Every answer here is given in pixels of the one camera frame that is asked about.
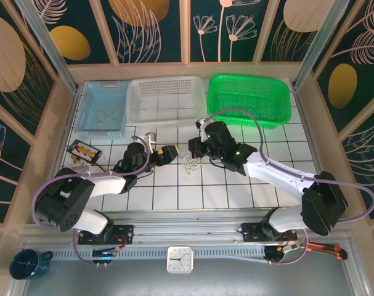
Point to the green plastic basket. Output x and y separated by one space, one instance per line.
236 92

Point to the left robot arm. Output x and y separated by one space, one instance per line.
66 200

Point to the white plastic basket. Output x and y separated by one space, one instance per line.
165 101

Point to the black tray with gold parts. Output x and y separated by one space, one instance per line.
83 151

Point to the small gold connector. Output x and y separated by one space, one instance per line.
75 159

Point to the light blue plastic basket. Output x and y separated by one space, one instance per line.
97 98

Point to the white square clock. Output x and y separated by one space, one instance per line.
180 259

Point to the orange black utility knife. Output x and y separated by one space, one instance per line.
328 248

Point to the dark blue mug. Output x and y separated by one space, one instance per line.
26 265

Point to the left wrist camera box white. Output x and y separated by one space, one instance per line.
150 138

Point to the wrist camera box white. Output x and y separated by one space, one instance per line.
150 138
202 123

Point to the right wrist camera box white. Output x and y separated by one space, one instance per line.
202 123

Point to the aluminium mounting rail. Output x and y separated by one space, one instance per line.
186 229

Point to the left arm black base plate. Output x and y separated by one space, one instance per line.
125 232

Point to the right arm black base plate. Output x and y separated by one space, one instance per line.
251 231

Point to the aluminium frame post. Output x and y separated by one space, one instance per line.
319 43
48 43

